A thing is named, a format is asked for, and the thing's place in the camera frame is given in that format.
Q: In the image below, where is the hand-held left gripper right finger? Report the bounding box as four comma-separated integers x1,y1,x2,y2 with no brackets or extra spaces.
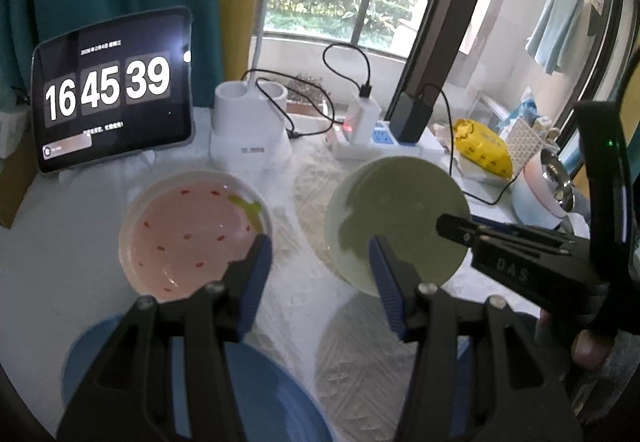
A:
368,234,583,442

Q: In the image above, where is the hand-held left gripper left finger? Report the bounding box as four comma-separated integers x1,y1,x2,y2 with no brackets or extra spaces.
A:
55,234,274,442

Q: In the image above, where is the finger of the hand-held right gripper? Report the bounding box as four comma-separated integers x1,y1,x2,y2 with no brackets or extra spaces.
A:
472,216,592,246
436,213,582,256

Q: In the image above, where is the light green bowl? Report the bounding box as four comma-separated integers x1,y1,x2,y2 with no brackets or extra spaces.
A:
324,156,472,299

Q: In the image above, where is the pink strawberry print bowl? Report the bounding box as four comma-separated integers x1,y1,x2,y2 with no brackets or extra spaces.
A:
118,169,274,301

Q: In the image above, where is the large blue bowl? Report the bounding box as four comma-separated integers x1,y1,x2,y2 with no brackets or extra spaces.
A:
449,311,543,425

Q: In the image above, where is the blue plate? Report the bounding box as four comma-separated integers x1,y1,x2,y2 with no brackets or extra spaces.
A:
62,312,337,442

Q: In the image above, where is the person's right hand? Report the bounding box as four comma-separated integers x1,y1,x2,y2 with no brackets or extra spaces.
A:
536,311,617,373

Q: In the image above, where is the light blue bowl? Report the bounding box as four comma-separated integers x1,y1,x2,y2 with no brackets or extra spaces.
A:
511,171,567,231

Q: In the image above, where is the stainless steel bowl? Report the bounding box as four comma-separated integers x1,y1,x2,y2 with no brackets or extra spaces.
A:
541,161,577,214

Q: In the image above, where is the white textured tablecloth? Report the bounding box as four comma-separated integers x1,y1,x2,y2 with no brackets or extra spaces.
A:
0,106,596,442

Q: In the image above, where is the pale pink bowl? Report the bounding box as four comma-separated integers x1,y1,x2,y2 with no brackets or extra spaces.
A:
522,151,576,218

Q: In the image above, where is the white plastic basket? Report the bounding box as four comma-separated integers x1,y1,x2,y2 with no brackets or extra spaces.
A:
504,116,562,169

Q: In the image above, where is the yellow wet wipes pack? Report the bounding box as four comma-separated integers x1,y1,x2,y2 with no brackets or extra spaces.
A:
451,118,514,181

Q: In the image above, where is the white power strip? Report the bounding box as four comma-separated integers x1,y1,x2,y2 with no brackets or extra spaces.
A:
331,119,445,161

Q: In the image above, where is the blue plastic bag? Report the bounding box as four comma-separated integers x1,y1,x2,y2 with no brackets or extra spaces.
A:
515,97,540,125

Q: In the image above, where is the black power adapter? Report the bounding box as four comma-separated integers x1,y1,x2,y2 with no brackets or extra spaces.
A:
389,92,434,144

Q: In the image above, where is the white desk lamp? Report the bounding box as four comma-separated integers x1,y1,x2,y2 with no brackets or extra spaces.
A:
209,0,294,169

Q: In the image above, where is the white charger plug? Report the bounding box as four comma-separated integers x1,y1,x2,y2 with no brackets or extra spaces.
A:
344,94,382,146

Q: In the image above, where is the hanging light blue towel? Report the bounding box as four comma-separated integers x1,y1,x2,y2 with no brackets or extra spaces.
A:
524,0,586,76

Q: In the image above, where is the tablet with clock display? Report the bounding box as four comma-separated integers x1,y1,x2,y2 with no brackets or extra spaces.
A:
31,6,196,175

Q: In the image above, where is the cardboard box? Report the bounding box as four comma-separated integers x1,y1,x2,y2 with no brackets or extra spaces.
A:
0,156,35,229

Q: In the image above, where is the black adapter cable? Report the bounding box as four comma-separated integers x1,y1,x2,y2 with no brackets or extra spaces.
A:
424,83,519,207

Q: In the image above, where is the black window frame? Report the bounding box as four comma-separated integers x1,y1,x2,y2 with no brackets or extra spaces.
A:
398,0,502,143

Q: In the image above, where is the black lamp charging cable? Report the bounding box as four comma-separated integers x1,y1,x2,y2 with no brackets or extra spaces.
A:
244,42,374,141

